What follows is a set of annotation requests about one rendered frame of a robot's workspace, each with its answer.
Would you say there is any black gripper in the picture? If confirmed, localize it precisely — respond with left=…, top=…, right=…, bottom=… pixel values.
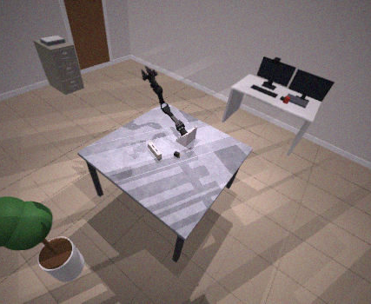
left=141, top=66, right=156, bottom=83

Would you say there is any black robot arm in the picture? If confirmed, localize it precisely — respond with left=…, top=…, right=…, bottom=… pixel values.
left=150, top=72, right=188, bottom=136

